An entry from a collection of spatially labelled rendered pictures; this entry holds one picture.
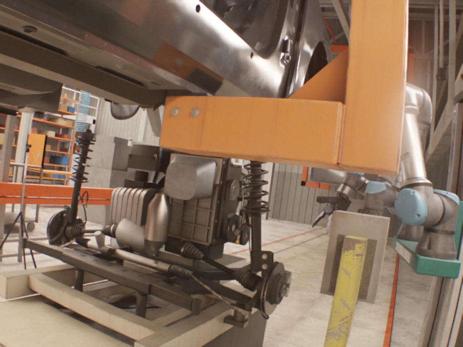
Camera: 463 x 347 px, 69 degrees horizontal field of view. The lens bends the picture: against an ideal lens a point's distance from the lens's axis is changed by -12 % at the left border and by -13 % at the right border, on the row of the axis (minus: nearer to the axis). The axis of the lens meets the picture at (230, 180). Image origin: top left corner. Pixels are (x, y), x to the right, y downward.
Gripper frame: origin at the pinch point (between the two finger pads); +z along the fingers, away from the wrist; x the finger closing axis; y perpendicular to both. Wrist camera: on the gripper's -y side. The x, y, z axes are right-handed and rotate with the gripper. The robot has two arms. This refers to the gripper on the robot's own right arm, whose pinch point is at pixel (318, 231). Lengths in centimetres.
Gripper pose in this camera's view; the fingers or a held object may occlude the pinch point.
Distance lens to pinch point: 184.6
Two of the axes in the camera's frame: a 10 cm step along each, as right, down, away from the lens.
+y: 8.1, 5.2, 2.5
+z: -5.3, 8.5, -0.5
